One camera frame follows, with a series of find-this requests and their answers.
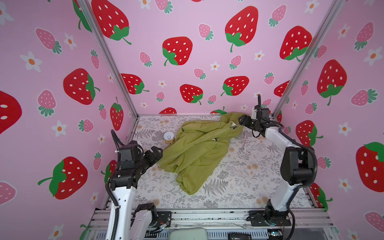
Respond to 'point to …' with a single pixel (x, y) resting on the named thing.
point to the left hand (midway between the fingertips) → (157, 154)
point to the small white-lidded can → (169, 137)
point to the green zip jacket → (201, 149)
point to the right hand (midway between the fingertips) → (243, 119)
